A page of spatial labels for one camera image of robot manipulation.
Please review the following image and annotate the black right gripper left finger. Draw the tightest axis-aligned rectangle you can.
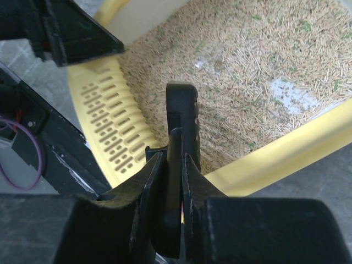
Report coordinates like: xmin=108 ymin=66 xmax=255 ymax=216
xmin=1 ymin=153 xmax=163 ymax=263

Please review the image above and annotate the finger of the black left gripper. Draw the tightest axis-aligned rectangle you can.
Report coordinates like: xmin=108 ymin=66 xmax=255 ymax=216
xmin=43 ymin=1 xmax=124 ymax=67

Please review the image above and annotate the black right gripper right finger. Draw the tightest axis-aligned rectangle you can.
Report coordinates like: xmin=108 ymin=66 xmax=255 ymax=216
xmin=181 ymin=155 xmax=351 ymax=263

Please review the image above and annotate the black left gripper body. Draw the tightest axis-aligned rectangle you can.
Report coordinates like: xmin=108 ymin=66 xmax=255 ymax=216
xmin=1 ymin=1 xmax=59 ymax=62

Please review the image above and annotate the black litter scoop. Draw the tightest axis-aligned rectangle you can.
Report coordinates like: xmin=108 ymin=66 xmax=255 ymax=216
xmin=145 ymin=82 xmax=201 ymax=259

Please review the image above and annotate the yellow litter box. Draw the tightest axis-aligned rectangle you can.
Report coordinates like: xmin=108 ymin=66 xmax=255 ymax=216
xmin=68 ymin=1 xmax=351 ymax=196

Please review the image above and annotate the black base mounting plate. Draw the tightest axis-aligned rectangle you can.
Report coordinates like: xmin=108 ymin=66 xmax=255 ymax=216
xmin=1 ymin=64 xmax=111 ymax=198

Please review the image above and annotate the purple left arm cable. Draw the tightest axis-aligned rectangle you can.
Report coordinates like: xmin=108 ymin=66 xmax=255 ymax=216
xmin=0 ymin=115 xmax=46 ymax=191

